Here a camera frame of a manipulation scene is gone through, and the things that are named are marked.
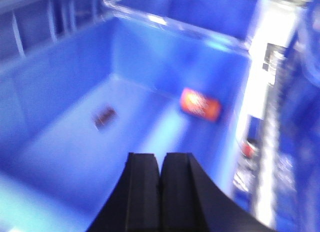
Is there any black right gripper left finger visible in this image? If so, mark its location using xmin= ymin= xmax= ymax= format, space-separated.
xmin=87 ymin=153 xmax=160 ymax=232

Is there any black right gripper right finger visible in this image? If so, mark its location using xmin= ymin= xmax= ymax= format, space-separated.
xmin=160 ymin=153 xmax=272 ymax=232

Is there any dark cylindrical capacitor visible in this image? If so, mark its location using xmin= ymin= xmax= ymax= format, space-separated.
xmin=92 ymin=106 xmax=117 ymax=131

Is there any orange cylindrical 4680 battery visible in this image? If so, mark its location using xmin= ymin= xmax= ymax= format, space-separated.
xmin=180 ymin=88 xmax=222 ymax=122

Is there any large blue plastic bin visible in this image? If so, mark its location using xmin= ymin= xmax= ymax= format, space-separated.
xmin=0 ymin=0 xmax=263 ymax=232

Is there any white roller conveyor rail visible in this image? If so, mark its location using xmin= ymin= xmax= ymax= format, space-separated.
xmin=249 ymin=42 xmax=288 ymax=232

